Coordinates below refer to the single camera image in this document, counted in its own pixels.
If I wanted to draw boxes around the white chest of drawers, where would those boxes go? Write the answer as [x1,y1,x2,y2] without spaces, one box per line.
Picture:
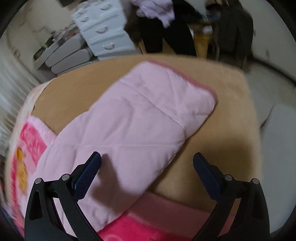
[72,0,141,61]

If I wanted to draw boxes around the tan bed cover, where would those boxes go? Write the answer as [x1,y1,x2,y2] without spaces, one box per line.
[18,54,262,211]

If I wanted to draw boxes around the grey curved side cabinet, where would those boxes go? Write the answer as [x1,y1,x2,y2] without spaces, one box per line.
[34,34,98,76]

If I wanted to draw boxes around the light pink quilted jacket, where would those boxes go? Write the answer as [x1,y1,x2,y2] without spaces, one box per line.
[28,61,217,231]

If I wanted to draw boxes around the hanging lilac garment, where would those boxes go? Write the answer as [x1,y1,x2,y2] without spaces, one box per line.
[132,0,175,28]

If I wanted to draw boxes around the pink cartoon fleece blanket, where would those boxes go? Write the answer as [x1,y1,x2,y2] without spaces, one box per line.
[11,116,210,240]

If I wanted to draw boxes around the white striped curtain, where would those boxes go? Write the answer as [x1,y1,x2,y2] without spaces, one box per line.
[0,38,39,156]

